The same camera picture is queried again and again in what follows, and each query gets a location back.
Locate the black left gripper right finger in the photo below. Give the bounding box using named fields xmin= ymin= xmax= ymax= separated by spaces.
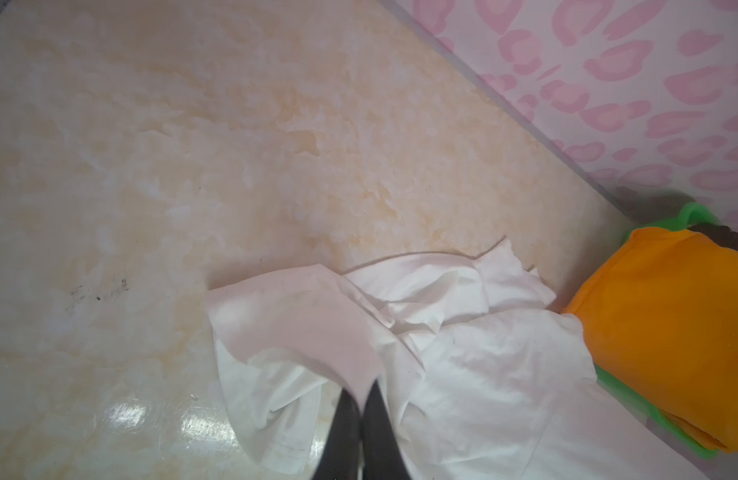
xmin=361 ymin=381 xmax=411 ymax=480

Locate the green laundry basket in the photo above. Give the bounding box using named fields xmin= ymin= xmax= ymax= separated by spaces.
xmin=595 ymin=202 xmax=720 ymax=460

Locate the white t-shirt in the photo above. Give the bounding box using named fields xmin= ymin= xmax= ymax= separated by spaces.
xmin=206 ymin=241 xmax=701 ymax=479

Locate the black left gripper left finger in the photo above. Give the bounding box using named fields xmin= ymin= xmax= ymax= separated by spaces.
xmin=312 ymin=389 xmax=361 ymax=480

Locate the black garment in basket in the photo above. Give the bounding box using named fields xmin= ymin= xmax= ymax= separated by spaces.
xmin=689 ymin=223 xmax=738 ymax=252

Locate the orange garment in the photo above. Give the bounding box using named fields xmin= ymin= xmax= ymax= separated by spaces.
xmin=566 ymin=227 xmax=738 ymax=453

